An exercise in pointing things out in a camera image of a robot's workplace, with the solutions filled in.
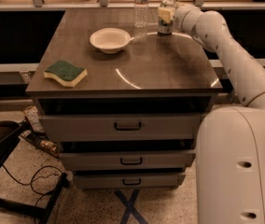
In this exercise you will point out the drawer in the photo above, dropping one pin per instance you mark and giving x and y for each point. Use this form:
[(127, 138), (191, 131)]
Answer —
[(100, 161), (79, 128), (123, 181)]

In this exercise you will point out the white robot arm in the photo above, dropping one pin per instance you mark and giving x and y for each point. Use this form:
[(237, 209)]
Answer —
[(230, 144)]

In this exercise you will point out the blue tape cross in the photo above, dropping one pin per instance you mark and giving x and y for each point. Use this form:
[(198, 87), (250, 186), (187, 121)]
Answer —
[(130, 209)]

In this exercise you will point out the bottom drawer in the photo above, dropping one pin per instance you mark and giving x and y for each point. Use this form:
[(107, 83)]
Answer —
[(123, 181)]

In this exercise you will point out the black chair frame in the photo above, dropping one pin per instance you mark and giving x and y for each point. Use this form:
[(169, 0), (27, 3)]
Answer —
[(26, 189)]

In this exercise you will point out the middle drawer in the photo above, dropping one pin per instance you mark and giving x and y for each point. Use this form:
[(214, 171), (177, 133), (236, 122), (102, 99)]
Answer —
[(100, 161)]

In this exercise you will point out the green yellow sponge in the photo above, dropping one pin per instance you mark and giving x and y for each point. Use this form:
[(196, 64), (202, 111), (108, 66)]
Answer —
[(65, 73)]

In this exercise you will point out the grey drawer cabinet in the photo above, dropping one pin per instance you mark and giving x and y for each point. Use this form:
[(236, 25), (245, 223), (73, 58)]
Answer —
[(154, 74)]

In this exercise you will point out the clear plastic water bottle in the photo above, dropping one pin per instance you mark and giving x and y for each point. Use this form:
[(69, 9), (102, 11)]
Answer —
[(140, 13)]

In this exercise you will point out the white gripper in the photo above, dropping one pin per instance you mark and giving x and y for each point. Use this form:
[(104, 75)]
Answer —
[(180, 16)]

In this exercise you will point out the white bowl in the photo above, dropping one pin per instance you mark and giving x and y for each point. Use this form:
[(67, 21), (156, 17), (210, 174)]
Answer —
[(110, 40)]

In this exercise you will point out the snack bag on floor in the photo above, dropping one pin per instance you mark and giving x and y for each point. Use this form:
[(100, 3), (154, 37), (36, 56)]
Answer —
[(32, 115)]

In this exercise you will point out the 7up soda can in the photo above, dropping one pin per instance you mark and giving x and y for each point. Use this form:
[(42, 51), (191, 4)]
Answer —
[(165, 28)]

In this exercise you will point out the dark snack packet on floor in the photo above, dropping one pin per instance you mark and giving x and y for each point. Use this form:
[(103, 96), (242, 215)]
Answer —
[(41, 142)]

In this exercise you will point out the top drawer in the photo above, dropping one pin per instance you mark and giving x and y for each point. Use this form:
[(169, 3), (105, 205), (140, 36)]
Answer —
[(79, 128)]

